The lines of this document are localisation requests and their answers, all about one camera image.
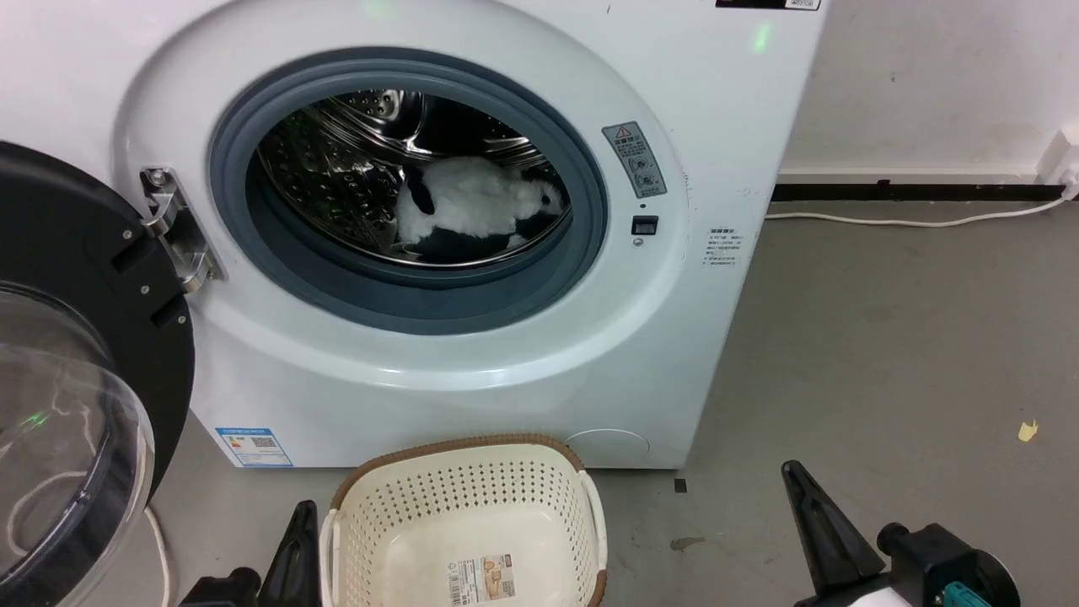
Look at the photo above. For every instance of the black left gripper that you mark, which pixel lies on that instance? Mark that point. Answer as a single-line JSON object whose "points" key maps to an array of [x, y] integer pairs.
{"points": [[221, 592]]}

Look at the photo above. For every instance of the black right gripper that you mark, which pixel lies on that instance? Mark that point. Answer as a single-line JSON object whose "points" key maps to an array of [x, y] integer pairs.
{"points": [[936, 565]]}

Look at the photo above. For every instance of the black and white panda plush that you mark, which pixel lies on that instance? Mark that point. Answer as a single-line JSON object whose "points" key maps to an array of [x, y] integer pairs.
{"points": [[472, 202]]}

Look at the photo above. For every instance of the cream perforated laundry basket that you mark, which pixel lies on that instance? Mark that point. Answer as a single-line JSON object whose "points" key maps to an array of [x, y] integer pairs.
{"points": [[396, 523]]}

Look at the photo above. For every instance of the white front-load washing machine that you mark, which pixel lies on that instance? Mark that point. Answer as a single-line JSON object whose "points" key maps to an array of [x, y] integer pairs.
{"points": [[472, 396]]}

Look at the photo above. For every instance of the blue energy label sticker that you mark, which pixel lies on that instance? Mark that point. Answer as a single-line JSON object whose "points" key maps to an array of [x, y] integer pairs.
{"points": [[254, 446]]}

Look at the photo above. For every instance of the paper barcode label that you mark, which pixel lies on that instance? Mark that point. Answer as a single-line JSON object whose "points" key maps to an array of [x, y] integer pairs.
{"points": [[481, 578]]}

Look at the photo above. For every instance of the yellow paper scrap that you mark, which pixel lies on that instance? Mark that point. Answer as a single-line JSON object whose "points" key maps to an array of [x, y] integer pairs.
{"points": [[1027, 432]]}

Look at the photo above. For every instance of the round washer filter cover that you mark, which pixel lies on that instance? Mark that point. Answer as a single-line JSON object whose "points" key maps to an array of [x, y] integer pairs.
{"points": [[609, 447]]}

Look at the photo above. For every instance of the grey rubber door gasket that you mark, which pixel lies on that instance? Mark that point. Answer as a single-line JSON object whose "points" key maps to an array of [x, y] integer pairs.
{"points": [[421, 295]]}

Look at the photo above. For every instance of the small printed text sticker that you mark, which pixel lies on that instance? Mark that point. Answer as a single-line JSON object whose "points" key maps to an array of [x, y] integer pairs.
{"points": [[722, 247]]}

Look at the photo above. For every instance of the black baseboard strip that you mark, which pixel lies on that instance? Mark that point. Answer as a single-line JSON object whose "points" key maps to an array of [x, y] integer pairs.
{"points": [[910, 192]]}

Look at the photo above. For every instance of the metal washer door hinge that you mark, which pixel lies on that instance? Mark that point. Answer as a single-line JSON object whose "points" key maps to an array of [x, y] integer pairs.
{"points": [[175, 229]]}

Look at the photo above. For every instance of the black door latch slot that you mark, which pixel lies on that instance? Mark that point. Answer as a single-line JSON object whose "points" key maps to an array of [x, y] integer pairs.
{"points": [[644, 225]]}

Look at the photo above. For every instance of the black washer door clear glass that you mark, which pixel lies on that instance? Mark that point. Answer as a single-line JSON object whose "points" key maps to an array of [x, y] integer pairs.
{"points": [[76, 253]]}

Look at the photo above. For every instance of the steel washer drum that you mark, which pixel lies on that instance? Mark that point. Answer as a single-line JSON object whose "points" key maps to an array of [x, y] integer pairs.
{"points": [[337, 169]]}

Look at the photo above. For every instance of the grey warning sticker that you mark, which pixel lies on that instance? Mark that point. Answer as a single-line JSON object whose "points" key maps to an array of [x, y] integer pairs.
{"points": [[634, 158]]}

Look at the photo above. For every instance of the white wall socket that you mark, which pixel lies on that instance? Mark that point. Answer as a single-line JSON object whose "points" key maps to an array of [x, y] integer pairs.
{"points": [[1062, 156]]}

